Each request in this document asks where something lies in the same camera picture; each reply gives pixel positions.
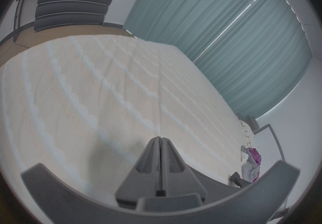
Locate white printed pillow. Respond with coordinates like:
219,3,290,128
240,120,257,148

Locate bed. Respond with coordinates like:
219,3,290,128
0,33,287,208

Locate blue-green curtain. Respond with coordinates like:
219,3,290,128
123,0,272,63
193,0,313,119

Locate purple satin garment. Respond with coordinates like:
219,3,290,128
249,148,262,183

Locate grey garment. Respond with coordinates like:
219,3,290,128
241,155,259,184

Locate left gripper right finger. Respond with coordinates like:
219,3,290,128
162,137,207,203

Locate black chest of drawers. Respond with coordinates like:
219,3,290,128
16,0,113,33

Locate black T-shirt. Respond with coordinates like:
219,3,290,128
187,164,244,189

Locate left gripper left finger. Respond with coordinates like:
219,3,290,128
115,137,162,206

